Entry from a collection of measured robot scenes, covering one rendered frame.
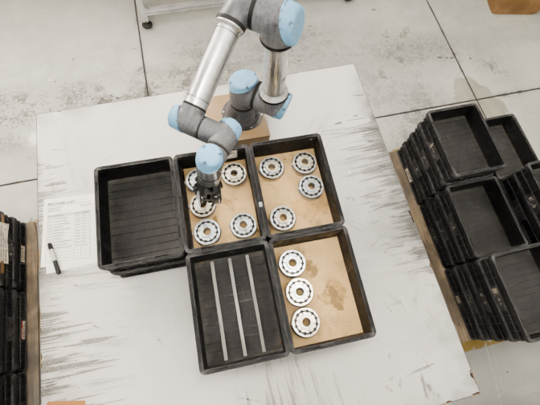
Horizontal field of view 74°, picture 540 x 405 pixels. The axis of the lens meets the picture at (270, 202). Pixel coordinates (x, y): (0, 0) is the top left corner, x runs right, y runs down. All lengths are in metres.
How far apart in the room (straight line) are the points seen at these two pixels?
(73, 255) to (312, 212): 1.00
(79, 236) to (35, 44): 2.03
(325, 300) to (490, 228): 1.19
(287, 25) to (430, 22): 2.51
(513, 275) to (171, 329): 1.62
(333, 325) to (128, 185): 0.97
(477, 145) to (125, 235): 1.88
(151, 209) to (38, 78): 1.91
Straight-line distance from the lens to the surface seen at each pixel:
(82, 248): 1.68
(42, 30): 3.50
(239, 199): 1.45
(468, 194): 2.29
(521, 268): 2.18
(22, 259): 2.40
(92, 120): 1.93
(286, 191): 1.47
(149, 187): 1.53
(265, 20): 1.16
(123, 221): 1.51
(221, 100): 1.74
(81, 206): 1.74
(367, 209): 1.66
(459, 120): 2.36
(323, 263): 1.41
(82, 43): 3.28
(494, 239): 2.28
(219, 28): 1.18
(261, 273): 1.38
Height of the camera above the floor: 2.19
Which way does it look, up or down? 70 degrees down
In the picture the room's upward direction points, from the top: 8 degrees clockwise
